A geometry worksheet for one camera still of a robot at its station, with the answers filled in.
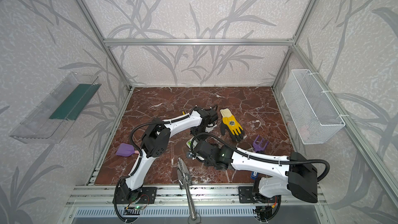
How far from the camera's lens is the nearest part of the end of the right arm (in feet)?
1.78

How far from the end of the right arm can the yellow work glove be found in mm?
347

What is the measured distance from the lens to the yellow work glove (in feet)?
3.07
